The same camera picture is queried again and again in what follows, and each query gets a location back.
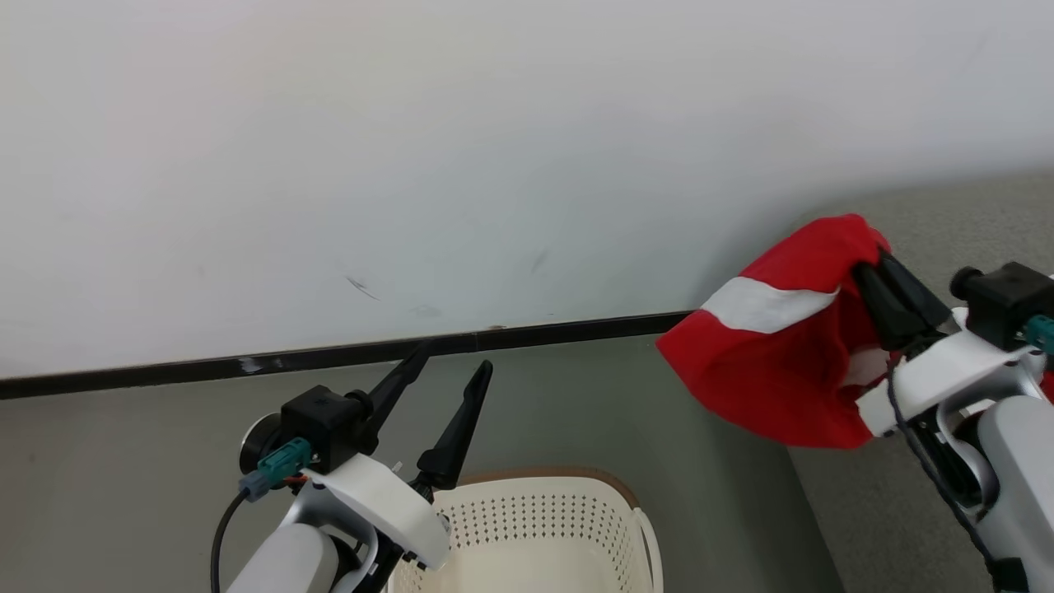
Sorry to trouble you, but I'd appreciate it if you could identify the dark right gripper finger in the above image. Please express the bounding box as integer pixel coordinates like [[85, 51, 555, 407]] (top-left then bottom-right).
[[877, 251, 952, 334], [852, 264, 916, 351]]

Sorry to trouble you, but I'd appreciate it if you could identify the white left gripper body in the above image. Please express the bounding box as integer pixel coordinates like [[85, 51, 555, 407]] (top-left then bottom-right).
[[301, 453, 452, 571]]

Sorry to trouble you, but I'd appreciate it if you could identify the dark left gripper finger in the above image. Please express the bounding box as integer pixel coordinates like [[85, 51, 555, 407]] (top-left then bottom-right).
[[354, 339, 435, 454], [414, 360, 494, 493]]

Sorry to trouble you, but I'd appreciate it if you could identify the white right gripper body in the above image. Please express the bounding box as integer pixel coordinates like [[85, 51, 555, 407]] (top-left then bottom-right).
[[856, 329, 1042, 437]]

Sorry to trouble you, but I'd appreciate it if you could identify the red garment with white stripe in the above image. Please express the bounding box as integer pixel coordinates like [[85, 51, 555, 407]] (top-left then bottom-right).
[[655, 213, 907, 451]]

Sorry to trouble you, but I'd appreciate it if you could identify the grey fabric sofa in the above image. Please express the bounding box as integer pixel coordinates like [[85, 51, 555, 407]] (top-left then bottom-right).
[[786, 169, 1054, 593]]

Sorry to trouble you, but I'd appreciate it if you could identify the white perforated laundry basket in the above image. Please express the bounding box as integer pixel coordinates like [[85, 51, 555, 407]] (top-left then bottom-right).
[[385, 467, 665, 593]]

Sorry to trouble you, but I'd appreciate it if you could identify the black baseboard strip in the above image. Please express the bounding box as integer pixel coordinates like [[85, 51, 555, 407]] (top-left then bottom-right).
[[0, 311, 693, 402]]

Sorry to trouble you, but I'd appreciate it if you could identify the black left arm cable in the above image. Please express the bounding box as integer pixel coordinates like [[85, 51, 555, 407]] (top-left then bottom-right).
[[210, 490, 252, 593]]

